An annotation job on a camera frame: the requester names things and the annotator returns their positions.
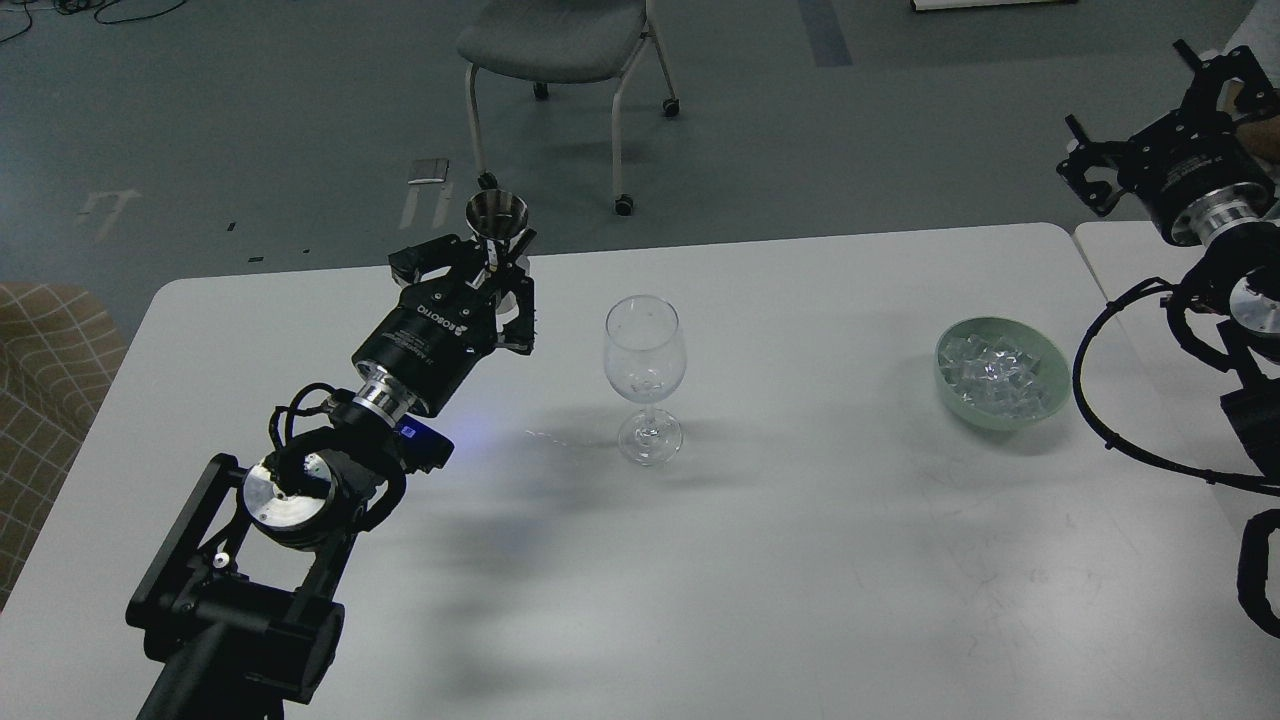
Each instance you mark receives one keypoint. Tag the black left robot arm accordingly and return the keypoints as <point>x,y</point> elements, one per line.
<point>239,607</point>

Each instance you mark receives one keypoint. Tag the person in white shirt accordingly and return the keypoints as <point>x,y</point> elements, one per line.
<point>1259,31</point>

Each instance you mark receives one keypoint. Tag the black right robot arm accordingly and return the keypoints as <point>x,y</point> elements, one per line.
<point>1217,370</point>

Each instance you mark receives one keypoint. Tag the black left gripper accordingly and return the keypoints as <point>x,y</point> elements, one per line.
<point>445,320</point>

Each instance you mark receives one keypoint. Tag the metal floor plate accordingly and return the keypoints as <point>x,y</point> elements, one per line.
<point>428,171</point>

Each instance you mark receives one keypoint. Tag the grey office chair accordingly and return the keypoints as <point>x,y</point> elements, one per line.
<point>550,43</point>

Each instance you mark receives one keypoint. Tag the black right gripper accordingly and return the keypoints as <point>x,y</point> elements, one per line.
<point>1229,108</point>

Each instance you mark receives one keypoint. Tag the beige checkered cushion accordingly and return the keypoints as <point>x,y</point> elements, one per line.
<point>60,352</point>

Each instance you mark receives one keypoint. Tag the green bowl of ice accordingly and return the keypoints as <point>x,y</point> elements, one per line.
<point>996,373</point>

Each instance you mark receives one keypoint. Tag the steel double jigger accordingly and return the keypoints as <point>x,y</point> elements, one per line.
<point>499,224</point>

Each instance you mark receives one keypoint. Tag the clear wine glass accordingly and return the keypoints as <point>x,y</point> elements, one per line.
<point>645,360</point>

